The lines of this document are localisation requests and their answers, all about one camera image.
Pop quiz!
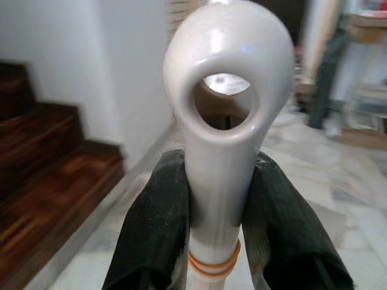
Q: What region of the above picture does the white slatted panel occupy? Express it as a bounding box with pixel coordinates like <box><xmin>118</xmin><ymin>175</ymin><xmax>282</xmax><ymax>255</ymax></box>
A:
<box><xmin>165</xmin><ymin>0</ymin><xmax>194</xmax><ymax>37</ymax></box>

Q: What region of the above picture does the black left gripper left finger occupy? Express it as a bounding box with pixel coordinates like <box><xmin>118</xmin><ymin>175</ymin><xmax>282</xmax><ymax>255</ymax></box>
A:
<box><xmin>102</xmin><ymin>150</ymin><xmax>192</xmax><ymax>290</ymax></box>

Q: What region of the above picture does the dark wooden staircase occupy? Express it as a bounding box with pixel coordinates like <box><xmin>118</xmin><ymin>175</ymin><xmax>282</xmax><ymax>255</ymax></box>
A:
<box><xmin>0</xmin><ymin>62</ymin><xmax>126</xmax><ymax>290</ymax></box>

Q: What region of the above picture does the orange rubber band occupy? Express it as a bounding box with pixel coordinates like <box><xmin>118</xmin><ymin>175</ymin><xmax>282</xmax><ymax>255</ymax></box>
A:
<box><xmin>187</xmin><ymin>240</ymin><xmax>242</xmax><ymax>268</ymax></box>
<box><xmin>189</xmin><ymin>259</ymin><xmax>236</xmax><ymax>276</ymax></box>

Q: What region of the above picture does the cluttered wooden shelf unit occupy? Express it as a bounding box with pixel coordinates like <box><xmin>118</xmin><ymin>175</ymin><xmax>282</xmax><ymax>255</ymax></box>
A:
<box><xmin>294</xmin><ymin>0</ymin><xmax>387</xmax><ymax>149</ymax></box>

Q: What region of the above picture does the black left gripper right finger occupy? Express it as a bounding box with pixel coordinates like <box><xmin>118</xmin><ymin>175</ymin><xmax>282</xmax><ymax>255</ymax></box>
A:
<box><xmin>241</xmin><ymin>150</ymin><xmax>355</xmax><ymax>290</ymax></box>

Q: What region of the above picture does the person's dark trousered leg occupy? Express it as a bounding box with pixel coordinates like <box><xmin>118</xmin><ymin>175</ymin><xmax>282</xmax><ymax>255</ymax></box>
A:
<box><xmin>308</xmin><ymin>30</ymin><xmax>348</xmax><ymax>137</ymax></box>

